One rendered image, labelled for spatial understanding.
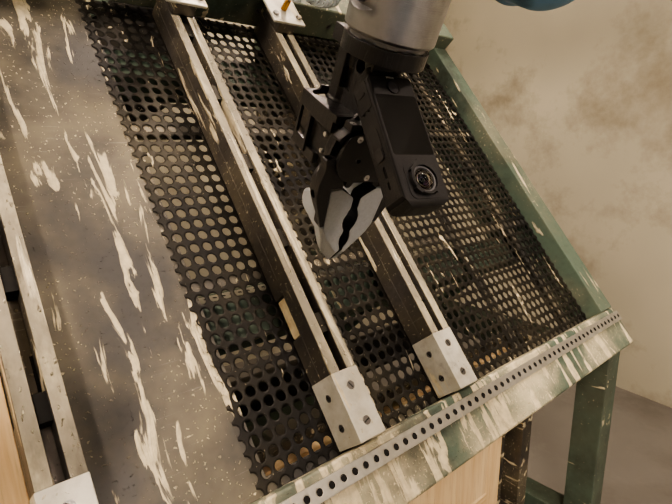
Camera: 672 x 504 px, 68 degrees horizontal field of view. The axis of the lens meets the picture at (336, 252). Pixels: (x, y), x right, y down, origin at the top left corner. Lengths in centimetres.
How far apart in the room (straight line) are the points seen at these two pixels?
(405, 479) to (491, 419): 28
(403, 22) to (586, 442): 167
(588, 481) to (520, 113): 239
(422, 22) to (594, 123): 298
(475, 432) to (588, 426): 82
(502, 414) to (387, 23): 95
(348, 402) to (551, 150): 280
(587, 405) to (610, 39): 217
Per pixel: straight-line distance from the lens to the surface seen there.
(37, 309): 79
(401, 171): 38
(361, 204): 47
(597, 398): 183
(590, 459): 194
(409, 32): 40
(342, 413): 91
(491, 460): 179
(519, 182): 180
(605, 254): 334
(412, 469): 98
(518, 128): 364
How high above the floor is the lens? 142
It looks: 12 degrees down
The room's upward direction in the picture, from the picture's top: straight up
